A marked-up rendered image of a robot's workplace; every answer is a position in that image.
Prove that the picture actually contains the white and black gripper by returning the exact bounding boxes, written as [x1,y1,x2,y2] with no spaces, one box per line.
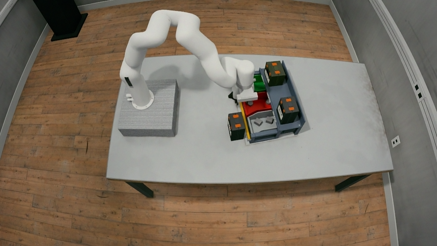
[228,83,256,105]

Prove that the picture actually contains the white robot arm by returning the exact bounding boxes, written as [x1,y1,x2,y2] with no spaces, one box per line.
[120,10,258,110]

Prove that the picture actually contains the green bin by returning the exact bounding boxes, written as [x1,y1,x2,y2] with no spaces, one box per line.
[253,75,266,93]

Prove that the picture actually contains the red open bin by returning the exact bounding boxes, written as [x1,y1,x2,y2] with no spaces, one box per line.
[242,92,272,118]

